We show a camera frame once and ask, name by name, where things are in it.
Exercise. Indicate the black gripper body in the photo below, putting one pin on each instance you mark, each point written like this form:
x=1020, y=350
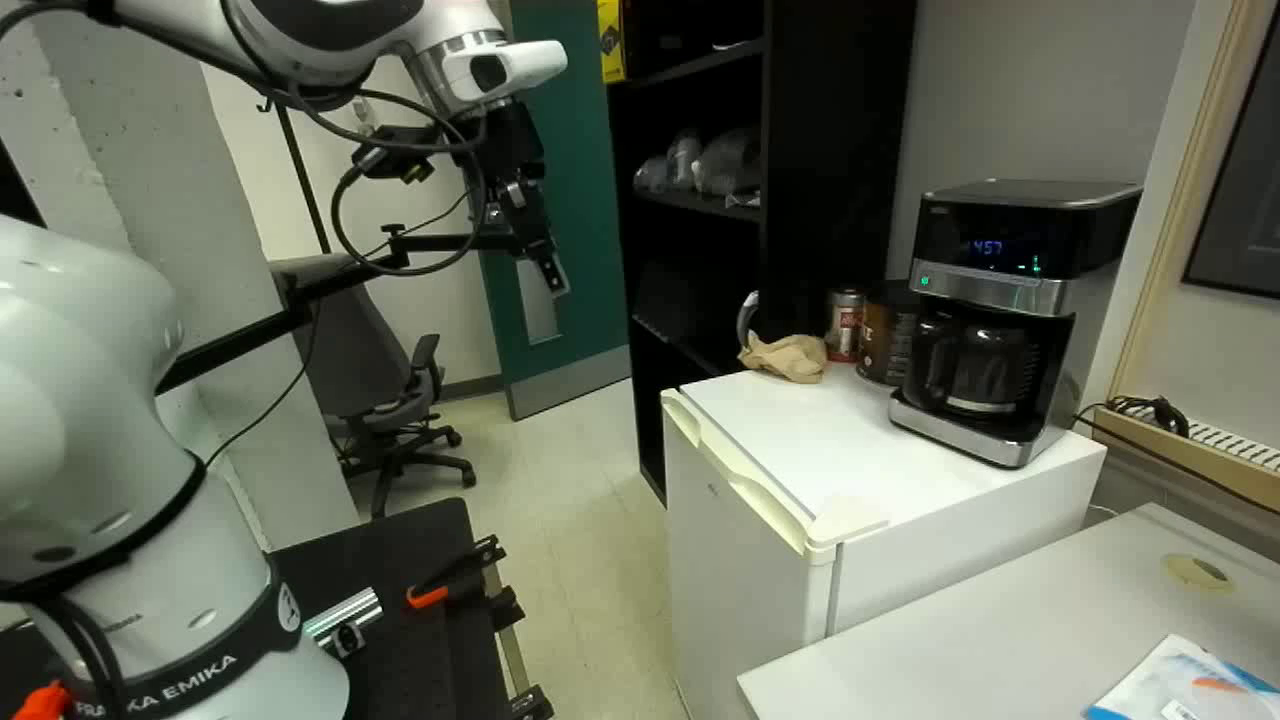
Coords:
x=508, y=171

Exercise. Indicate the black office chair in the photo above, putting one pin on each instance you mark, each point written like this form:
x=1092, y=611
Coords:
x=397, y=426

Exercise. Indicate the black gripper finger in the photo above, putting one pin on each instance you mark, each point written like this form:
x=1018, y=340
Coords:
x=549, y=264

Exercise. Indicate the brown jar beside coffee machine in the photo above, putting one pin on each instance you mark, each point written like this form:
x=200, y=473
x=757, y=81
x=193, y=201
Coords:
x=860, y=334

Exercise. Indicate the orange handled clamp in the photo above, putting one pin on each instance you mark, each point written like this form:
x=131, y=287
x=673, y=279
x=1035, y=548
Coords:
x=456, y=576

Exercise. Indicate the black silver coffee machine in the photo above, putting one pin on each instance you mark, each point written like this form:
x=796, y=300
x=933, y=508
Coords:
x=1010, y=287

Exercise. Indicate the green door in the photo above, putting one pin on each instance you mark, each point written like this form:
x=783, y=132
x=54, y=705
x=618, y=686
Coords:
x=559, y=345

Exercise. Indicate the black object on window sill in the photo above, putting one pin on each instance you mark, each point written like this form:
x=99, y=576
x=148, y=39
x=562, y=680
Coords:
x=1152, y=409

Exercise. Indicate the black tall shelf cabinet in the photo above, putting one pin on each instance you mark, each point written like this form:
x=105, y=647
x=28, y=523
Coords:
x=757, y=152

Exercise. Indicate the camera on black boom arm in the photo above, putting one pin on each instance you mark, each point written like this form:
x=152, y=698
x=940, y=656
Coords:
x=302, y=296

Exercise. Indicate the white mini fridge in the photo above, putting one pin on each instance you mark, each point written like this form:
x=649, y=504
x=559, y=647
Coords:
x=802, y=508

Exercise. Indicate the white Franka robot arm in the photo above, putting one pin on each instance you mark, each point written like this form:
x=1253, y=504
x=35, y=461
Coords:
x=120, y=541

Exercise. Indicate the blue white paper booklet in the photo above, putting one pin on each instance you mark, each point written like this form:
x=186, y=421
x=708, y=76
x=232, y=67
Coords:
x=1185, y=680

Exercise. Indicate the black mat on cart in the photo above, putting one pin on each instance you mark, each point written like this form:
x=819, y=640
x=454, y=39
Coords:
x=409, y=664

